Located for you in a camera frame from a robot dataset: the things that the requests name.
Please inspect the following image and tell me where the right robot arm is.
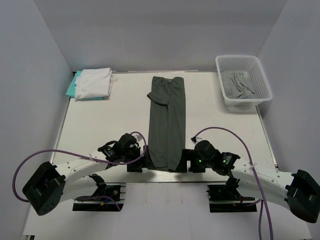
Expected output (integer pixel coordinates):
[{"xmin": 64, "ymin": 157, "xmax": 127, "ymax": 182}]
[{"xmin": 181, "ymin": 140, "xmax": 320, "ymax": 224}]

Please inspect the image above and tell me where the white plastic basket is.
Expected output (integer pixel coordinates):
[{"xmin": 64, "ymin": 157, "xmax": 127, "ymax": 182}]
[{"xmin": 215, "ymin": 55, "xmax": 273, "ymax": 107}]

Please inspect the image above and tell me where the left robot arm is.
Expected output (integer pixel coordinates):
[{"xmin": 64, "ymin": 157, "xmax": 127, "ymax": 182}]
[{"xmin": 22, "ymin": 131, "xmax": 147, "ymax": 216}]

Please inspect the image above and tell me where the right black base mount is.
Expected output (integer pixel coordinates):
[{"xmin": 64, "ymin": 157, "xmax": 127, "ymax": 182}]
[{"xmin": 206, "ymin": 184, "xmax": 258, "ymax": 213}]

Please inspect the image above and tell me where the folded white t-shirt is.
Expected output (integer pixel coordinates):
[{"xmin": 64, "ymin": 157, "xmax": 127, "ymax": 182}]
[{"xmin": 74, "ymin": 67, "xmax": 113, "ymax": 101}]

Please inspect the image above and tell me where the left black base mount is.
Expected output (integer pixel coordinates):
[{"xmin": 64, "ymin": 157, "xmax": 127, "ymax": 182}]
[{"xmin": 72, "ymin": 183, "xmax": 126, "ymax": 212}]

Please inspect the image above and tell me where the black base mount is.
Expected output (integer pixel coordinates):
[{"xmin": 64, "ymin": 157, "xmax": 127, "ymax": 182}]
[
  {"xmin": 206, "ymin": 184, "xmax": 258, "ymax": 213},
  {"xmin": 72, "ymin": 183, "xmax": 126, "ymax": 212}
]

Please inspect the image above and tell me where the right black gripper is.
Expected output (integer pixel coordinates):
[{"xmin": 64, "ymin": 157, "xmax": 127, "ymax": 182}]
[{"xmin": 176, "ymin": 149, "xmax": 214, "ymax": 173}]

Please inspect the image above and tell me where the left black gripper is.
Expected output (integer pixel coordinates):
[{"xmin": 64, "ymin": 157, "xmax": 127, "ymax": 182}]
[{"xmin": 121, "ymin": 145, "xmax": 155, "ymax": 173}]

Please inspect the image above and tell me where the dark grey t-shirt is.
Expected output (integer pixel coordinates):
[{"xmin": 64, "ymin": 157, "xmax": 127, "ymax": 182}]
[{"xmin": 147, "ymin": 76, "xmax": 186, "ymax": 171}]

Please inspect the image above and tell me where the light grey t-shirt in basket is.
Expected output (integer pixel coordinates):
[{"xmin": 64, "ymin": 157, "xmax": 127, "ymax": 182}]
[{"xmin": 221, "ymin": 70, "xmax": 257, "ymax": 99}]

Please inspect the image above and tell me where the folded teal t-shirt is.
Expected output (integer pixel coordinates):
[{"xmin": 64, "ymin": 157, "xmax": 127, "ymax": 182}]
[{"xmin": 65, "ymin": 70, "xmax": 107, "ymax": 102}]

